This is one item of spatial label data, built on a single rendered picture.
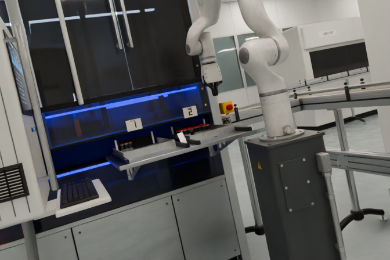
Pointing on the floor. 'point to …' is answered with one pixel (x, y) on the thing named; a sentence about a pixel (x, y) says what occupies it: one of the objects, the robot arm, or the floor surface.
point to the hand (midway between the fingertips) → (215, 91)
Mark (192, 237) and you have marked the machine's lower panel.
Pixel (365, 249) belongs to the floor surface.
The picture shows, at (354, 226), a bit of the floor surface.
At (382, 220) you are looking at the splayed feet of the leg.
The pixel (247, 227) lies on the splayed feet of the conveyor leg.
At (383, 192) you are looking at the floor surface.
